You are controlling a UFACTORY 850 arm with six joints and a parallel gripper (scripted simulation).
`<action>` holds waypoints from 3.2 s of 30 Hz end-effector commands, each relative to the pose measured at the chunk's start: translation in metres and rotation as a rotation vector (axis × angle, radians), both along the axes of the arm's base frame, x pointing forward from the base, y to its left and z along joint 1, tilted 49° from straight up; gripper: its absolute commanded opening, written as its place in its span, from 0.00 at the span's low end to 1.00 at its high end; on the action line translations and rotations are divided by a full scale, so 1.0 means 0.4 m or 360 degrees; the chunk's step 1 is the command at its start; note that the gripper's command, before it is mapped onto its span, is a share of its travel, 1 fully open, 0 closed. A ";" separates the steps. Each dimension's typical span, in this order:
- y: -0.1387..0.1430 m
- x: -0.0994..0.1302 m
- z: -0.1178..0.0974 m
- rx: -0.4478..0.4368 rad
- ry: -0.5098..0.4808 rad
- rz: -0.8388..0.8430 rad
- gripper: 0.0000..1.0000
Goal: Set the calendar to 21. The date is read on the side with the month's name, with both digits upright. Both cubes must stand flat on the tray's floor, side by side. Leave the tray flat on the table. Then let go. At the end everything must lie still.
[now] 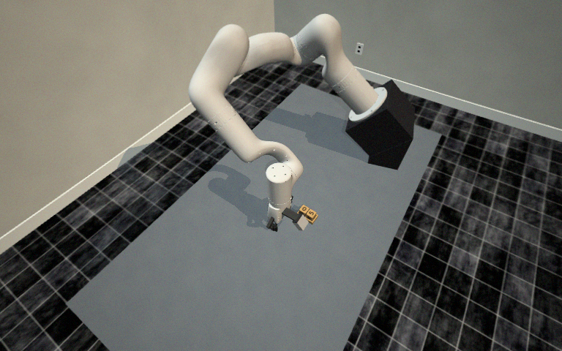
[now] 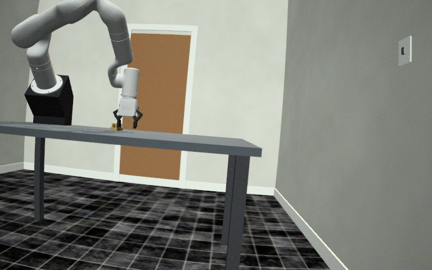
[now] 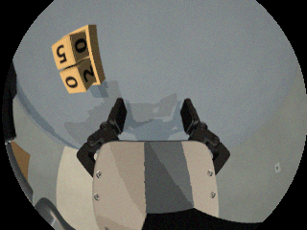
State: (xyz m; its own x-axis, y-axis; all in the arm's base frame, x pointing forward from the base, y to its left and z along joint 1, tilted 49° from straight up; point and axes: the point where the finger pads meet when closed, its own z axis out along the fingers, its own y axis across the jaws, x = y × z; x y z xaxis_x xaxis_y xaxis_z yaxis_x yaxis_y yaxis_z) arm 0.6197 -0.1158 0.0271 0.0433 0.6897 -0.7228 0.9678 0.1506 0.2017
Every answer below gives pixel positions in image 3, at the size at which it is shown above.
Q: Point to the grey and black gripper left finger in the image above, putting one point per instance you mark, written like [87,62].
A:
[109,130]

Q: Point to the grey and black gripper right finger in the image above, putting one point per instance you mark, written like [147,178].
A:
[199,131]

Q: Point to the tan number cube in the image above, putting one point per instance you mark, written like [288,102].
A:
[70,50]
[78,77]

